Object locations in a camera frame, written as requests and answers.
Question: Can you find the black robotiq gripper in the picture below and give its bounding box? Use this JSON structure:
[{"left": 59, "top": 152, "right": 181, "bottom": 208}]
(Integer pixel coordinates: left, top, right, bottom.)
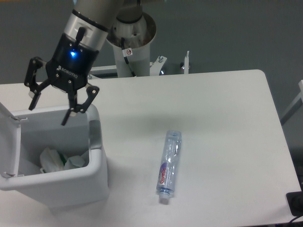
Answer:
[{"left": 24, "top": 9, "right": 109, "bottom": 126}]

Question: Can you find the white green wrapper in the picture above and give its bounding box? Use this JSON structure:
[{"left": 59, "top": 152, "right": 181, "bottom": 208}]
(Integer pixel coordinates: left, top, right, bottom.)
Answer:
[{"left": 40, "top": 147, "right": 67, "bottom": 174}]

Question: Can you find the crushed clear plastic bottle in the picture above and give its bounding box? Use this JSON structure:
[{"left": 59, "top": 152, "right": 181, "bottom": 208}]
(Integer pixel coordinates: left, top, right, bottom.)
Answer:
[{"left": 156, "top": 130, "right": 182, "bottom": 205}]

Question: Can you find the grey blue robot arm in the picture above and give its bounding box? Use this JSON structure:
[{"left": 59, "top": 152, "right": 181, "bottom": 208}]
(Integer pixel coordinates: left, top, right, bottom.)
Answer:
[{"left": 24, "top": 0, "right": 142, "bottom": 125}]

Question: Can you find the white plastic trash can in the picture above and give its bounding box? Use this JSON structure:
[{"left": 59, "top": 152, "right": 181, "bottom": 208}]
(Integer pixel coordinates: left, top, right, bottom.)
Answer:
[{"left": 0, "top": 105, "right": 109, "bottom": 208}]

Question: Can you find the white tissue in bin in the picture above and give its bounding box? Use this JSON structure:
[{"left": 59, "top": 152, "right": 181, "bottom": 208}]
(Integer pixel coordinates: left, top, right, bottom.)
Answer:
[{"left": 63, "top": 150, "right": 89, "bottom": 170}]

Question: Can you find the black device at edge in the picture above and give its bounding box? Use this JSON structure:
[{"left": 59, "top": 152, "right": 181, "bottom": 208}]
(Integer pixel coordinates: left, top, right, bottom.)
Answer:
[{"left": 286, "top": 191, "right": 303, "bottom": 216}]

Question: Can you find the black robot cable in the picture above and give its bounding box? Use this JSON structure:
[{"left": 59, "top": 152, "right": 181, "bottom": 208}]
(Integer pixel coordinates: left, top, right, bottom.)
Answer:
[{"left": 121, "top": 37, "right": 137, "bottom": 78}]

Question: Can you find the white metal frame at right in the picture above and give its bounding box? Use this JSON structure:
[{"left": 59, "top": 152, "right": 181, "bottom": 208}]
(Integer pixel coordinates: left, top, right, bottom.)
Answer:
[{"left": 280, "top": 80, "right": 303, "bottom": 125}]

